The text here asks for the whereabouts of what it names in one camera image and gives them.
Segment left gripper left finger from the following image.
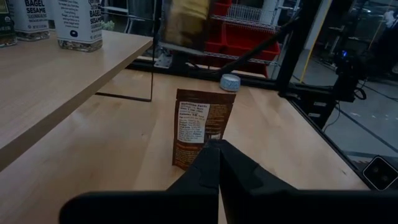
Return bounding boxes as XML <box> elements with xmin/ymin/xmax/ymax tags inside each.
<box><xmin>58</xmin><ymin>139</ymin><xmax>221</xmax><ymax>224</ymax></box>

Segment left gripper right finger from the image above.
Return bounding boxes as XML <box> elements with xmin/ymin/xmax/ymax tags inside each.
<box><xmin>220</xmin><ymin>139</ymin><xmax>398</xmax><ymax>224</ymax></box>

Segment white lid bagel seasoning jar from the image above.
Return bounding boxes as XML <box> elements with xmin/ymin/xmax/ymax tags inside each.
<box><xmin>52</xmin><ymin>0</ymin><xmax>104</xmax><ymax>53</ymax></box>
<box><xmin>7</xmin><ymin>0</ymin><xmax>50</xmax><ymax>42</ymax></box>

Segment oregano jar green lid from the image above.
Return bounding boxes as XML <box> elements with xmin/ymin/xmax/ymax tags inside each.
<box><xmin>0</xmin><ymin>0</ymin><xmax>18</xmax><ymax>48</ymax></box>

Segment wooden shelf black metal legs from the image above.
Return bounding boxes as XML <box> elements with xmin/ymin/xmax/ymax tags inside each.
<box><xmin>0</xmin><ymin>0</ymin><xmax>155</xmax><ymax>172</ymax></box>

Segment black square device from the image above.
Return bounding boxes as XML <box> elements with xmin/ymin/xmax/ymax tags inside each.
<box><xmin>362</xmin><ymin>155</ymin><xmax>398</xmax><ymax>192</ymax></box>

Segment small white round candle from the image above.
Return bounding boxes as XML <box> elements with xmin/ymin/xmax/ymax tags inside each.
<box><xmin>220</xmin><ymin>73</ymin><xmax>241</xmax><ymax>93</ymax></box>

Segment black stand blue light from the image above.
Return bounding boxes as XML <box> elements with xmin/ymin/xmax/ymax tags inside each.
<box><xmin>332</xmin><ymin>0</ymin><xmax>368</xmax><ymax>103</ymax></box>

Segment red bins on rack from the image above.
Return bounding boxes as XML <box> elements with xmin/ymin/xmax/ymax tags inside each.
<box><xmin>203</xmin><ymin>0</ymin><xmax>282</xmax><ymax>78</ymax></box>

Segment black metal table frame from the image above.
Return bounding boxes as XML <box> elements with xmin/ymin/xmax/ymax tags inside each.
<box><xmin>127</xmin><ymin>0</ymin><xmax>398</xmax><ymax>190</ymax></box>

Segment silver metal bracket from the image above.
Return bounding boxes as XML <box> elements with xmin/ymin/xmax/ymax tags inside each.
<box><xmin>154</xmin><ymin>52</ymin><xmax>172</xmax><ymax>69</ymax></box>

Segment white wire rack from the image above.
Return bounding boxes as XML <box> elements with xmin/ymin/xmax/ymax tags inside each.
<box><xmin>211</xmin><ymin>2</ymin><xmax>300</xmax><ymax>68</ymax></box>

